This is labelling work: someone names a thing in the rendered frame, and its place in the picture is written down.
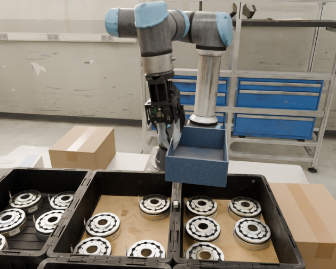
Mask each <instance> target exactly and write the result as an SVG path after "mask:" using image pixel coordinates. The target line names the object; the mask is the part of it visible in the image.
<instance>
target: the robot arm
mask: <svg viewBox="0 0 336 269"><path fill-rule="evenodd" d="M105 28H106V31H107V33H108V34H109V35H110V36H112V37H118V38H136V39H138V41H139V47H140V53H141V62H142V68H143V72H144V73H145V78H146V81H148V87H149V94H150V99H149V100H148V101H147V102H146V103H145V111H146V117H147V123H148V125H149V124H150V123H152V125H153V126H154V127H155V128H156V130H157V134H158V137H157V140H158V143H159V148H158V151H157V153H156V156H155V163H156V165H157V166H159V167H160V168H163V169H165V156H166V153H167V150H168V147H169V145H170V142H171V139H172V138H173V142H172V147H173V150H175V149H176V147H177V145H178V143H179V141H180V137H181V134H182V130H183V126H193V127H200V128H213V129H221V125H219V124H218V119H217V118H216V116H215V107H216V101H217V91H218V83H219V74H220V64H221V56H222V55H223V54H224V53H225V52H226V48H227V47H229V46H231V43H232V39H233V23H232V19H231V16H230V15H229V14H228V13H226V12H219V11H216V12H205V11H184V12H183V11H181V10H177V9H170V10H168V9H167V5H166V3H165V2H164V1H157V2H149V3H143V4H138V5H136V6H135V8H134V9H122V8H120V7H119V8H113V9H109V10H108V11H107V13H106V16H105ZM173 41H181V42H185V43H193V44H196V51H197V52H198V53H199V59H198V71H197V83H196V95H195V107H194V113H193V115H192V116H190V119H186V115H185V111H184V108H183V105H181V104H180V101H179V100H180V91H179V89H178V88H177V87H176V86H175V84H174V83H173V82H172V81H168V79H171V78H173V77H175V74H174V61H175V60H176V57H173V56H172V55H173V53H172V52H173V51H172V42H173ZM149 108H150V112H149ZM147 110H148V114H147ZM148 115H149V119H148Z"/></svg>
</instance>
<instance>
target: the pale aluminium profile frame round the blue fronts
mask: <svg viewBox="0 0 336 269"><path fill-rule="evenodd" d="M157 1H164V2H166V3H181V2H200V1H202V2H230V3H231V4H233V2H234V3H235V4H236V5H237V14H236V15H235V16H233V19H236V29H235V31H234V26H233V39H232V43H231V46H230V52H229V65H228V70H232V76H231V77H228V78H229V84H228V96H227V106H216V107H215V112H226V121H225V129H226V130H227V142H228V156H234V157H249V158H258V159H272V160H287V161H302V162H311V167H312V168H308V171H310V172H317V170H316V169H315V168H316V166H317V161H318V157H319V153H320V149H321V145H322V140H323V136H324V131H325V127H326V123H327V118H328V115H329V111H330V106H331V102H332V97H333V93H334V88H335V84H336V54H335V58H334V63H333V68H332V73H331V74H332V75H333V76H332V80H331V81H330V82H329V87H328V90H322V93H327V94H326V99H325V104H324V108H323V111H319V110H296V109H274V108H251V107H234V95H235V90H237V86H235V84H236V73H237V62H238V50H239V39H240V33H241V22H242V10H243V6H244V5H245V4H246V3H247V2H316V3H317V4H318V5H319V10H318V16H317V20H322V19H323V14H324V9H325V5H326V3H327V2H336V0H138V4H143V3H146V2H157ZM320 29H321V28H320V27H315V32H314V38H313V43H312V47H311V53H310V58H309V64H308V69H307V72H311V73H312V70H313V65H314V60H315V54H316V49H317V44H318V38H319V33H320ZM139 55H140V82H141V110H142V138H143V154H148V151H152V150H153V147H154V146H151V145H150V143H151V141H152V139H153V137H158V134H157V131H156V130H152V131H149V130H150V128H151V123H150V124H149V125H148V124H147V117H146V111H145V103H146V86H148V83H146V78H145V74H144V72H143V68H142V62H141V53H140V47H139ZM234 72H235V76H234ZM142 73H143V74H142ZM334 76H335V80H334ZM181 105H183V108H184V110H194V107H195V105H185V104H181ZM233 113H249V114H270V115H292V116H313V117H321V122H320V125H319V128H314V129H313V131H318V135H317V136H316V135H315V134H314V133H313V135H312V138H311V139H312V141H307V140H305V139H296V140H290V139H273V138H255V137H246V136H239V137H238V136H230V135H231V131H233V126H234V124H233V123H232V118H234V116H235V114H233ZM235 141H238V142H247V143H264V144H281V145H298V146H303V147H304V148H305V150H306V152H307V153H308V155H309V156H296V155H280V154H265V153H249V152H233V151H232V150H231V149H230V148H229V147H230V144H231V143H233V142H235ZM310 146H314V147H315V148H314V151H313V150H312V149H311V148H310Z"/></svg>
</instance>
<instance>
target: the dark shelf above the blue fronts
mask: <svg viewBox="0 0 336 269"><path fill-rule="evenodd" d="M232 23H233V26H235V27H236V19H232ZM241 26H245V27H330V28H336V20H310V21H270V20H265V19H242V22H241Z"/></svg>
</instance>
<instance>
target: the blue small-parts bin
mask: <svg viewBox="0 0 336 269"><path fill-rule="evenodd" d="M172 142H173V138H172V139H171V142H170V145H169V147H168V150H167V153H166V156H165V181H172V182H178V183H188V184H198V185H208V186H217V187H226V182H227V174H228V166H229V156H228V142H227V130H226V129H213V128H200V127H193V126H183V130H182V134H181V137H180V141H179V143H178V145H177V147H176V149H175V150H173V147H172Z"/></svg>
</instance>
